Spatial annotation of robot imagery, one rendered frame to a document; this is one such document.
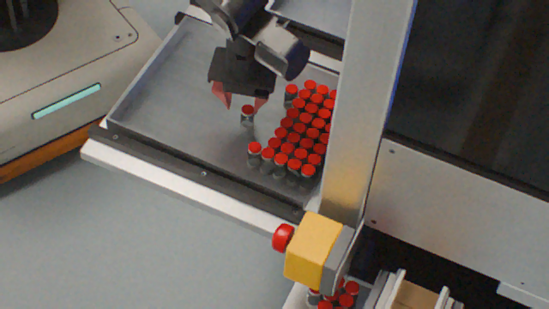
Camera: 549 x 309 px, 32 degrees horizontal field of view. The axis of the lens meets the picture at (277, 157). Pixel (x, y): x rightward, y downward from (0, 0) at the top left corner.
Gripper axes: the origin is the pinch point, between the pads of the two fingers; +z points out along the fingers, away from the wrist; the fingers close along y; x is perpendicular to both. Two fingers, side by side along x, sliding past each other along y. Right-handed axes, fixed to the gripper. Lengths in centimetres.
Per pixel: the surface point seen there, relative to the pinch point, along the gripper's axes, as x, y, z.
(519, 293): -30, 43, -8
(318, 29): 20.7, 9.1, 1.5
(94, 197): 36, -44, 93
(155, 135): -5.6, -12.9, 4.4
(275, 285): 21, 7, 93
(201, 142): -5.5, -5.5, 4.4
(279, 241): -28.7, 10.6, -8.4
